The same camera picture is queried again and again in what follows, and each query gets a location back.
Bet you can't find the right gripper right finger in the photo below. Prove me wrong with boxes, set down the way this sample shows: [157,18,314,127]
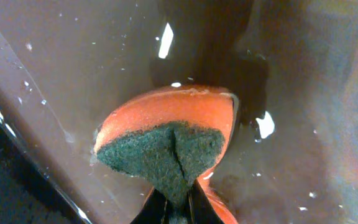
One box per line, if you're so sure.
[188,180,224,224]

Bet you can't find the black plastic tray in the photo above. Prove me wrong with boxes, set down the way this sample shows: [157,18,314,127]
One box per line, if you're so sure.
[0,1,358,223]

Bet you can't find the orange sponge with green pad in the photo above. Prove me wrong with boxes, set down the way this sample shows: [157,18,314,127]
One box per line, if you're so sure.
[93,85,239,223]

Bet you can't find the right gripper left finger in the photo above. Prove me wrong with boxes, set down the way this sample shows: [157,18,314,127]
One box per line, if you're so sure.
[131,188,167,224]

